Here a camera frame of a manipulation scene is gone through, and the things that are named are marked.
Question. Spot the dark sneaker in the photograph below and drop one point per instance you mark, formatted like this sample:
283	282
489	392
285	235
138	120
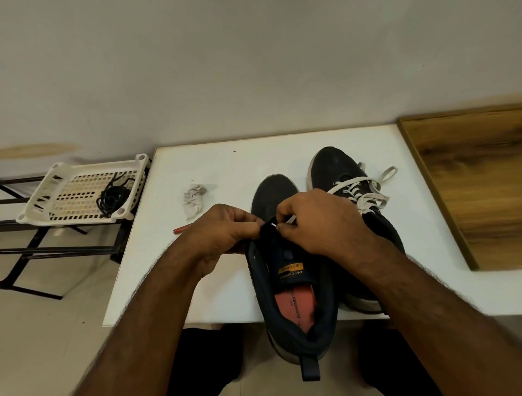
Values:
330	163
298	326

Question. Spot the person's right forearm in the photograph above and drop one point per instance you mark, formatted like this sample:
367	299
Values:
444	326

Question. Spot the wooden board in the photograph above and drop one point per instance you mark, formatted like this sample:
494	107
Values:
473	179

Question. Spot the black metal rack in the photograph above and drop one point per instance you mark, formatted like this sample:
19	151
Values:
49	243

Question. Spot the grey shoelaces bundle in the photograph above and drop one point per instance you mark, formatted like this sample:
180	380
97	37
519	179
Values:
287	220

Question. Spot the grey shoelace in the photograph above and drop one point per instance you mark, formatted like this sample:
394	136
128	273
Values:
363	192

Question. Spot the person's right hand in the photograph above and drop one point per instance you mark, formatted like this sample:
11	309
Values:
326	224

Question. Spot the person's left hand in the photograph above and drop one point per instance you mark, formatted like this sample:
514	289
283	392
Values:
216	237

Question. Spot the small red stick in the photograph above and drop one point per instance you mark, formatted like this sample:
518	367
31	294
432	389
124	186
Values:
177	230

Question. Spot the person's left forearm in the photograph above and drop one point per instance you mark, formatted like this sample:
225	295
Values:
139	334

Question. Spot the white perforated plastic tray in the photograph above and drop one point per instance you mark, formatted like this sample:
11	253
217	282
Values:
61	194

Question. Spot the crumpled white paper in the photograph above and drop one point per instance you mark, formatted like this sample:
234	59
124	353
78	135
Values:
194	200

